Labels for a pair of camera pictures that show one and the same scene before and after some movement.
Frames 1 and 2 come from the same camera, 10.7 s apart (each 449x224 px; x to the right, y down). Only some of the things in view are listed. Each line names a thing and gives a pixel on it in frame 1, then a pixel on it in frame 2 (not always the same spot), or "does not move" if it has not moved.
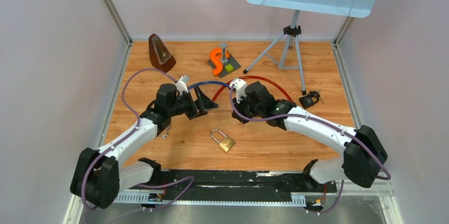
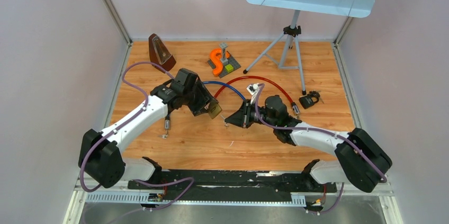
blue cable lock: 212,82 does not move
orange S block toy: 217,61 does not move
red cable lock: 229,82 does not move
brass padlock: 227,143 to 215,109
